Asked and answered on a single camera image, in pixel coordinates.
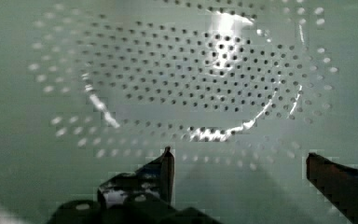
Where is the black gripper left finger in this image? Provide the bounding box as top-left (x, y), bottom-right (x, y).
top-left (97, 147), bottom-right (175, 209)

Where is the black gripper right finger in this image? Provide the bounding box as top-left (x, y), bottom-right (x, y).
top-left (306, 153), bottom-right (358, 224)

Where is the green plastic strainer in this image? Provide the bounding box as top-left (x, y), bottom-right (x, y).
top-left (0, 0), bottom-right (358, 224)

